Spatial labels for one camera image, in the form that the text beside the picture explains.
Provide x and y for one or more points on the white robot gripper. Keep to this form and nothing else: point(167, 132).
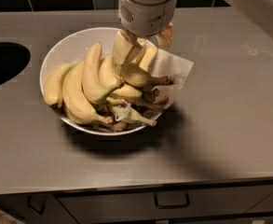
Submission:
point(147, 17)

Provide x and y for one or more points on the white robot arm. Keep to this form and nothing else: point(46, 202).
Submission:
point(259, 12)

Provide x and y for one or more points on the greenish yellow banana centre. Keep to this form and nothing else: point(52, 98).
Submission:
point(107, 75)

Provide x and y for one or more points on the tall yellow banana centre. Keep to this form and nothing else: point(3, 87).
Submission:
point(93, 89)

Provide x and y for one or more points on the white ceramic bowl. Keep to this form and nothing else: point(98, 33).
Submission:
point(127, 117)

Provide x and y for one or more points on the long yellow banana front left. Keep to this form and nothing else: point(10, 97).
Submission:
point(80, 109)

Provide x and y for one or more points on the white paper sheet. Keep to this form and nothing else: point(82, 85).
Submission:
point(175, 67)

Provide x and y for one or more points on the black round sink opening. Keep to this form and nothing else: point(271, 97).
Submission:
point(13, 59)

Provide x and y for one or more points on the grey drawer front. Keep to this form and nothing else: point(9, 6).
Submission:
point(192, 204)

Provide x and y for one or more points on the black drawer handle centre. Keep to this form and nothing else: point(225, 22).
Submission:
point(171, 199)

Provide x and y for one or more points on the black cabinet handle left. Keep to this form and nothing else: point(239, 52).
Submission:
point(36, 203)

